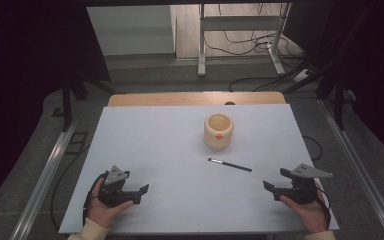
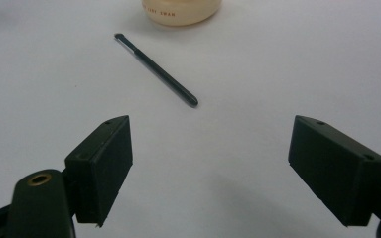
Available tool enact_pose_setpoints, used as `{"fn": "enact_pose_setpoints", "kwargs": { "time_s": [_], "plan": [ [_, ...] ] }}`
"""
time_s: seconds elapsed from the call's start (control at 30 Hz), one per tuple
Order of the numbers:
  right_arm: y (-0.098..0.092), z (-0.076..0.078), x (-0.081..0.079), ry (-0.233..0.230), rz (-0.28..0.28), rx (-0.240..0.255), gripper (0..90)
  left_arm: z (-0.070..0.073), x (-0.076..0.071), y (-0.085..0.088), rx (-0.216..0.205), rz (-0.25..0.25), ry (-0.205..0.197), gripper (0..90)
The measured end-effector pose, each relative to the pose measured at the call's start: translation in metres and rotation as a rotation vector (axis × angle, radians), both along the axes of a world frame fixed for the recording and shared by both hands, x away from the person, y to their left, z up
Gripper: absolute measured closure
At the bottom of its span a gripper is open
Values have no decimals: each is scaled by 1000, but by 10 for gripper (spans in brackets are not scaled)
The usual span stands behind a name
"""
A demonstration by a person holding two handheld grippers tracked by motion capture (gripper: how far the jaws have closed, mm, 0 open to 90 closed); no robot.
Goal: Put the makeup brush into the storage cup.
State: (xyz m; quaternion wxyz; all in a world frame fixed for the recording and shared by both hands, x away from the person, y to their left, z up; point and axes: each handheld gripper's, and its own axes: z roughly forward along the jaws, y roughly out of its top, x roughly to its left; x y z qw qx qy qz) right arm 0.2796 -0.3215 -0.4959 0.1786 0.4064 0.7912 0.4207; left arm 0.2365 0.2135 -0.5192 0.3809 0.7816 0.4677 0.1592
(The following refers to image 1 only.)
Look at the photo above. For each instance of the white metal stand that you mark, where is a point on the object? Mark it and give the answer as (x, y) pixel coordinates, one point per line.
(240, 23)

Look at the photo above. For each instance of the cream cup with orange dot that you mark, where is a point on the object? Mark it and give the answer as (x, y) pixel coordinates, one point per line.
(218, 131)

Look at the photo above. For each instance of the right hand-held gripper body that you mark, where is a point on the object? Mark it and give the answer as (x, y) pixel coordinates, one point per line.
(301, 190)

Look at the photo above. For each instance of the person's left hand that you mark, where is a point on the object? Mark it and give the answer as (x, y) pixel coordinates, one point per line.
(101, 213)

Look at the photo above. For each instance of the black pen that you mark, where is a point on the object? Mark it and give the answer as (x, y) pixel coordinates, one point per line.
(230, 164)

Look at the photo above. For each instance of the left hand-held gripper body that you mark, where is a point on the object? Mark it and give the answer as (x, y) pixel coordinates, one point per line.
(113, 195)

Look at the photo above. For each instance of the grey cabinet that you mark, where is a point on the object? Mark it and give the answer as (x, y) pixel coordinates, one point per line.
(130, 30)

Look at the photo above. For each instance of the black metal stand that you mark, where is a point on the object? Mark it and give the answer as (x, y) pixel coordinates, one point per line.
(339, 106)
(67, 100)

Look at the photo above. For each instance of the metal floor rail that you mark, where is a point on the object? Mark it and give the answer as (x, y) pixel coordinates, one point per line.
(43, 180)
(360, 166)

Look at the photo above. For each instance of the wooden table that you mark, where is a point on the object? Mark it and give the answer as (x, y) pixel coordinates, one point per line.
(193, 99)

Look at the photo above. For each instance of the person's right hand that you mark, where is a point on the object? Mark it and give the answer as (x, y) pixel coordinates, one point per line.
(310, 215)

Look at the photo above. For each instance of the white power strip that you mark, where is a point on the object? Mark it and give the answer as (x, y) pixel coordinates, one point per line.
(301, 75)

